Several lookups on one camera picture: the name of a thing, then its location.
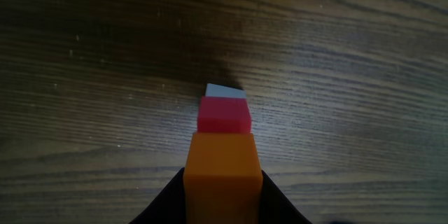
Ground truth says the white cube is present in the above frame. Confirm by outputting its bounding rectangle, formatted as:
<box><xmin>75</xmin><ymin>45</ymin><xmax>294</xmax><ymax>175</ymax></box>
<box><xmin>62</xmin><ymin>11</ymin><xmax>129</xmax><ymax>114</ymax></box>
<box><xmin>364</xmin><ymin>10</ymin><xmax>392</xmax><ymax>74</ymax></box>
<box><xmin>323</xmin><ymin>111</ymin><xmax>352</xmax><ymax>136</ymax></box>
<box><xmin>204</xmin><ymin>83</ymin><xmax>248</xmax><ymax>99</ymax></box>

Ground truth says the orange cube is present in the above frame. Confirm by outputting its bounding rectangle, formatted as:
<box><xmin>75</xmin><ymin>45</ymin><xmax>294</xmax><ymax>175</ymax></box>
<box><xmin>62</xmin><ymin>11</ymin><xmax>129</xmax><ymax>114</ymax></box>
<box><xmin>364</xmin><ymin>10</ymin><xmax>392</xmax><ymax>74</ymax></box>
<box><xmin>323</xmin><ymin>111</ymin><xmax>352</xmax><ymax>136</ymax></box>
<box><xmin>182</xmin><ymin>132</ymin><xmax>264</xmax><ymax>224</ymax></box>

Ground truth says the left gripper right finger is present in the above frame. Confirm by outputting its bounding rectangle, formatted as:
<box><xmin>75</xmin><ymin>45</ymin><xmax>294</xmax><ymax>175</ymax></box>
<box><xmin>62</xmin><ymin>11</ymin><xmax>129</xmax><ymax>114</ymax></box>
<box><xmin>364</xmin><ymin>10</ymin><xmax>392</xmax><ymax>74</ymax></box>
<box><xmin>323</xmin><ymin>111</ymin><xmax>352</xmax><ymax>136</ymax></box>
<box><xmin>258</xmin><ymin>169</ymin><xmax>313</xmax><ymax>224</ymax></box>

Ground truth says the red cube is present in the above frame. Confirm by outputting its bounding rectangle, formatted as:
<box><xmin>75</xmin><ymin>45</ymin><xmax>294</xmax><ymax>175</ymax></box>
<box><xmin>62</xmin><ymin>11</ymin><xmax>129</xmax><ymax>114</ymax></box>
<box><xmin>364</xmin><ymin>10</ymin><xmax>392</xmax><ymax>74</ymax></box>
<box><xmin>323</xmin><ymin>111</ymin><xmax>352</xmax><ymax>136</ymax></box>
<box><xmin>197</xmin><ymin>96</ymin><xmax>253</xmax><ymax>134</ymax></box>

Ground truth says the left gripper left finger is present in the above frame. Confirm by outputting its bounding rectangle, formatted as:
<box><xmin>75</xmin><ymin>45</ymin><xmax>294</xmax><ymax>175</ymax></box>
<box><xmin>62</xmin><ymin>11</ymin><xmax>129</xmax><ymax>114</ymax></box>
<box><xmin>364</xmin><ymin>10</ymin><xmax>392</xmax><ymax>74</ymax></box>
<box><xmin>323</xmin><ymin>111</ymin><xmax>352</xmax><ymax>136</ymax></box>
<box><xmin>129</xmin><ymin>167</ymin><xmax>188</xmax><ymax>224</ymax></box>

